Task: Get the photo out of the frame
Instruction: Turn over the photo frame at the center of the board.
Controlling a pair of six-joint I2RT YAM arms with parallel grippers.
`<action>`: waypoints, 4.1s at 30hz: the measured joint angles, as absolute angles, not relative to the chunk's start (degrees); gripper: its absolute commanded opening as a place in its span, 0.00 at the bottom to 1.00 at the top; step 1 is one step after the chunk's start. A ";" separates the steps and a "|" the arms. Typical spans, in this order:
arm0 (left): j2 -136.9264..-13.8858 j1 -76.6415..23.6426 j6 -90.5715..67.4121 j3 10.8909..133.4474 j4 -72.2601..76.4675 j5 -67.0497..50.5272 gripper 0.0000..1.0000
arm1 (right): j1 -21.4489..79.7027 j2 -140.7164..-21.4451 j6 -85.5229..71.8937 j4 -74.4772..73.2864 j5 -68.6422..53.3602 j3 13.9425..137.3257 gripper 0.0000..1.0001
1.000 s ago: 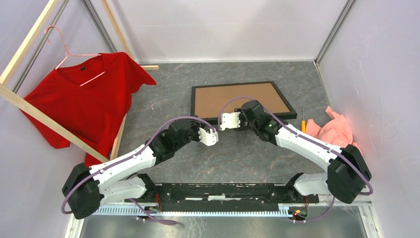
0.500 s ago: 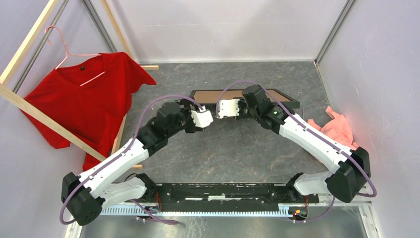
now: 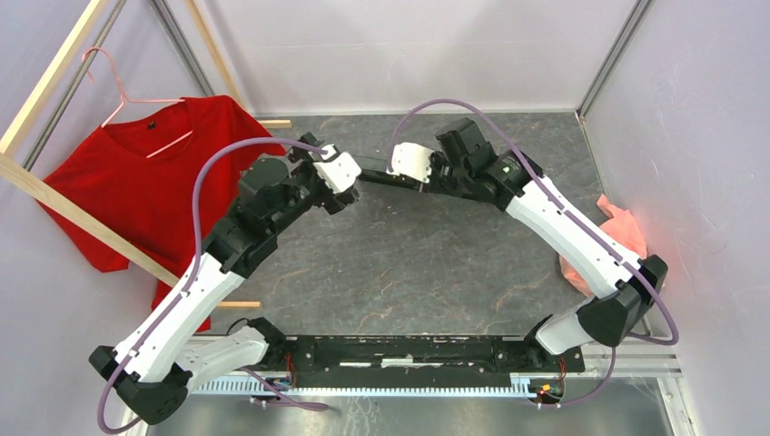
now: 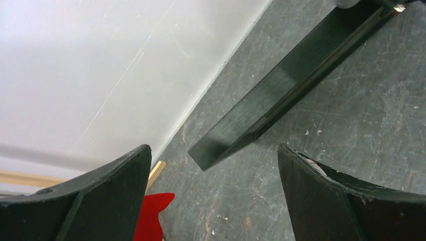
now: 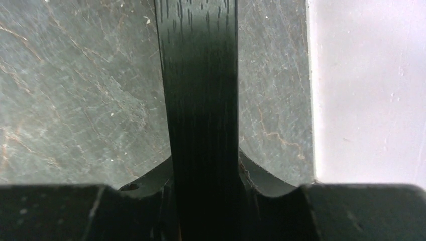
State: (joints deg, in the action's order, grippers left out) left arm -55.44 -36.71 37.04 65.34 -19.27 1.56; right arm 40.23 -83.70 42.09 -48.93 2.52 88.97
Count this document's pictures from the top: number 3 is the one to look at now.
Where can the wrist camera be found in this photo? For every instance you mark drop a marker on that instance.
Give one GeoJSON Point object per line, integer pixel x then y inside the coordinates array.
{"type": "Point", "coordinates": [337, 169]}
{"type": "Point", "coordinates": [411, 160]}

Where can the black picture frame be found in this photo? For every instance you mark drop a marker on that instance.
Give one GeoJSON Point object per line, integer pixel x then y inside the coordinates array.
{"type": "Point", "coordinates": [373, 170]}

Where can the white cable duct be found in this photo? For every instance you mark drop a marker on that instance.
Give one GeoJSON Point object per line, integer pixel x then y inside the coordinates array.
{"type": "Point", "coordinates": [245, 385]}

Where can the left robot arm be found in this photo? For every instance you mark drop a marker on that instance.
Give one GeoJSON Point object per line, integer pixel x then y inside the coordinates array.
{"type": "Point", "coordinates": [152, 371]}

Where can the pink clothes hanger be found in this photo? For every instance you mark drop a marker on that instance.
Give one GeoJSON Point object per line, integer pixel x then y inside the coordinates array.
{"type": "Point", "coordinates": [125, 99]}

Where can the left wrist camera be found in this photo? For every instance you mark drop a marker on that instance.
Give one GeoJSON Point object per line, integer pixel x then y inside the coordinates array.
{"type": "Point", "coordinates": [337, 169]}

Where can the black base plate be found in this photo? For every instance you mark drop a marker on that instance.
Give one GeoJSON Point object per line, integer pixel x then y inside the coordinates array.
{"type": "Point", "coordinates": [416, 361]}

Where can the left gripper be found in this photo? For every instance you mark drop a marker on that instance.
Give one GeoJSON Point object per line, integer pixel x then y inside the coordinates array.
{"type": "Point", "coordinates": [304, 152]}

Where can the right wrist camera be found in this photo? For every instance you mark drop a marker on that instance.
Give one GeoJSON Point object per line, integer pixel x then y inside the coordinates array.
{"type": "Point", "coordinates": [411, 160]}

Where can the red t-shirt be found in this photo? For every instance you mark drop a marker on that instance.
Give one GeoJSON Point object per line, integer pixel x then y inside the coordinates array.
{"type": "Point", "coordinates": [148, 201]}

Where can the pink cloth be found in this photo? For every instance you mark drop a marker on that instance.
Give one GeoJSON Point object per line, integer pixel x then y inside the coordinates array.
{"type": "Point", "coordinates": [620, 225]}

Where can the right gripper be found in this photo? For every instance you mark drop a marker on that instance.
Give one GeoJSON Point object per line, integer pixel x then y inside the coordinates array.
{"type": "Point", "coordinates": [436, 158]}

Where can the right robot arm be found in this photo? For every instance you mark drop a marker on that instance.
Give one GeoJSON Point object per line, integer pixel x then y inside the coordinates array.
{"type": "Point", "coordinates": [623, 285]}

